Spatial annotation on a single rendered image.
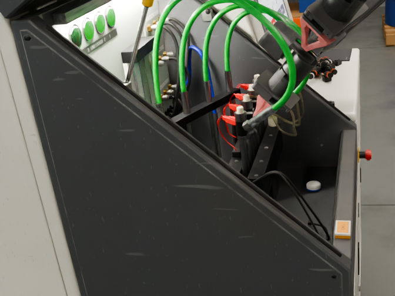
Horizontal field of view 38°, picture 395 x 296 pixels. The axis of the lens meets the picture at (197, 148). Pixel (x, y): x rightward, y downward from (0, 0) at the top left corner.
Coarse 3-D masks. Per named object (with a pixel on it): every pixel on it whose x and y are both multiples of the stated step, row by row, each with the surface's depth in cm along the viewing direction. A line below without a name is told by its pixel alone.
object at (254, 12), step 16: (176, 0) 122; (240, 0) 113; (160, 16) 127; (256, 16) 112; (160, 32) 130; (272, 32) 111; (288, 48) 111; (288, 64) 112; (160, 96) 138; (288, 96) 115
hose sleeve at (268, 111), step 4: (268, 108) 119; (272, 108) 118; (260, 112) 121; (264, 112) 120; (268, 112) 119; (272, 112) 119; (256, 116) 122; (260, 116) 121; (264, 116) 120; (268, 116) 120; (248, 120) 124; (252, 120) 123; (256, 120) 122; (260, 120) 122; (248, 124) 124; (252, 124) 123; (256, 124) 123
